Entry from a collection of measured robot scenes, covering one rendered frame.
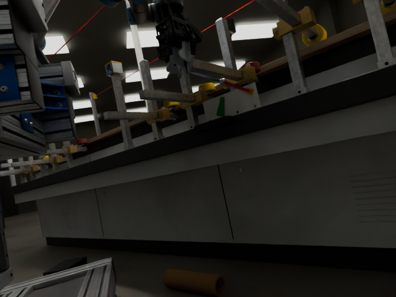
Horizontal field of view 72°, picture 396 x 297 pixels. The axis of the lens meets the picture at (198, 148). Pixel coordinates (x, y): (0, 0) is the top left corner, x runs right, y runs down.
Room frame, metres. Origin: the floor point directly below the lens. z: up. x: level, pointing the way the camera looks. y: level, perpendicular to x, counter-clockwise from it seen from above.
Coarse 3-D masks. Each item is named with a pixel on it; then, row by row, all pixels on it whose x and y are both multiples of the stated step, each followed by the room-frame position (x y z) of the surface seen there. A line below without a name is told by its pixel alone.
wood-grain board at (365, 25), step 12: (360, 24) 0.93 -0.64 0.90; (336, 36) 0.98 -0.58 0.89; (348, 36) 0.96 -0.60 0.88; (360, 36) 0.97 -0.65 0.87; (312, 48) 1.03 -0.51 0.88; (324, 48) 1.02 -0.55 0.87; (276, 60) 1.13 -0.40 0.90; (264, 72) 1.18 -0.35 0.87; (180, 108) 1.56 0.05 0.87; (144, 120) 1.69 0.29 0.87; (108, 132) 1.94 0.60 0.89; (120, 132) 1.93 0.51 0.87
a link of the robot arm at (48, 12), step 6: (42, 0) 1.08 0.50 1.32; (48, 0) 1.09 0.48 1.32; (54, 0) 1.11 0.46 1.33; (48, 6) 1.09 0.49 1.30; (54, 6) 1.12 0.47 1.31; (48, 12) 1.10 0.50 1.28; (48, 18) 1.12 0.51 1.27; (36, 36) 1.08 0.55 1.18; (42, 36) 1.11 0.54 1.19; (36, 42) 1.09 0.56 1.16; (42, 42) 1.14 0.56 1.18; (42, 48) 1.15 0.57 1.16
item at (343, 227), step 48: (336, 48) 1.03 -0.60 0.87; (288, 96) 1.17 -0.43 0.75; (96, 144) 2.17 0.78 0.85; (336, 144) 1.08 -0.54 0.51; (384, 144) 0.99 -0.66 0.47; (96, 192) 2.25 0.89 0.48; (144, 192) 1.86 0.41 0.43; (192, 192) 1.59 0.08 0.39; (240, 192) 1.39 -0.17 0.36; (288, 192) 1.23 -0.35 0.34; (336, 192) 1.11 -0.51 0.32; (384, 192) 1.01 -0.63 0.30; (48, 240) 3.03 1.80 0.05; (96, 240) 2.39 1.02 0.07; (144, 240) 1.97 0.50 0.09; (192, 240) 1.64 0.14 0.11; (240, 240) 1.43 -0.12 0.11; (288, 240) 1.26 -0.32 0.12; (336, 240) 1.14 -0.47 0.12; (384, 240) 1.03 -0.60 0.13
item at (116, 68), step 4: (112, 64) 1.54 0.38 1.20; (116, 64) 1.56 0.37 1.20; (120, 64) 1.58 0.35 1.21; (112, 68) 1.54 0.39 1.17; (116, 68) 1.55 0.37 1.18; (120, 68) 1.58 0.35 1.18; (112, 72) 1.54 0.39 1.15; (116, 72) 1.55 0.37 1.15; (120, 72) 1.57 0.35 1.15; (108, 76) 1.58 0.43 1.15
